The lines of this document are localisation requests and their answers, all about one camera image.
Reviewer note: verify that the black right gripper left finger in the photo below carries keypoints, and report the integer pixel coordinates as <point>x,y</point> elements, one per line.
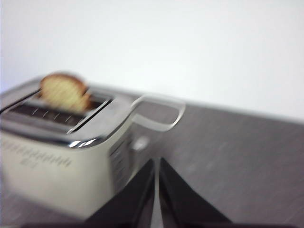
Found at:
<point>133,202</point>

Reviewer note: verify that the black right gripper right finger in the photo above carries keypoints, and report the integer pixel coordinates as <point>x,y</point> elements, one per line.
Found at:
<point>183,204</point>

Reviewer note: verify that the cream two-slot toaster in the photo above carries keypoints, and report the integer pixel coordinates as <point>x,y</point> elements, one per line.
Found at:
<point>59,171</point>

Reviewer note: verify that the small dark bread slice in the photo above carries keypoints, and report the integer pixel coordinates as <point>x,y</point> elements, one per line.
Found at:
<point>65,92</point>

